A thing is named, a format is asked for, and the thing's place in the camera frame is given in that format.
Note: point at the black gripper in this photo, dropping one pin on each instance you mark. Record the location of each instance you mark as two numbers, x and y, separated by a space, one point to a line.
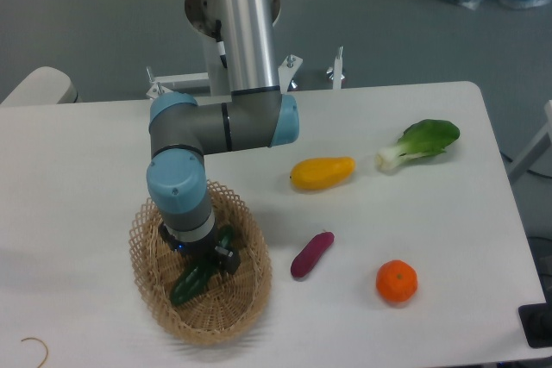
228 259

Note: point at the green cucumber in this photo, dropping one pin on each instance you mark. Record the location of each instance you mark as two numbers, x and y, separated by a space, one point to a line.
195 277

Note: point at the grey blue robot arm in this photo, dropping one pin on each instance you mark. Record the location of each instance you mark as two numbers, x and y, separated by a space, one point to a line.
182 132

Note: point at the woven wicker basket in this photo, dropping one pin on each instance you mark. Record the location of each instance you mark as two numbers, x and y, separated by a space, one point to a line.
230 304

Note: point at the purple sweet potato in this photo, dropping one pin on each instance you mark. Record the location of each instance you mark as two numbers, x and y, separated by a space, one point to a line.
311 253

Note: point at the yellow mango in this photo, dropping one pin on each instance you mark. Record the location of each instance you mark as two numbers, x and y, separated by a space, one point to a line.
321 173

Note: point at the orange tangerine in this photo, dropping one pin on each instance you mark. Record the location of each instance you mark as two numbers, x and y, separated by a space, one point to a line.
396 281

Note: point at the green bok choy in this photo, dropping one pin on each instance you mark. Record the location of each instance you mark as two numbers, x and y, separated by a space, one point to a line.
425 139

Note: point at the white chair armrest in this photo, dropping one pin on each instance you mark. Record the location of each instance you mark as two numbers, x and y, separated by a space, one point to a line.
43 86

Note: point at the black device at edge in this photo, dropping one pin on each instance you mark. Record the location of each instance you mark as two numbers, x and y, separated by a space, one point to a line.
536 322

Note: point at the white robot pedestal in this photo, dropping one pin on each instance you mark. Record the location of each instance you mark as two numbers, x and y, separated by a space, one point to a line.
201 15

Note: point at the white table leg frame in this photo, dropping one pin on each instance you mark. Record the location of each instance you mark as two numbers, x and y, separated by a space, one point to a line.
533 150

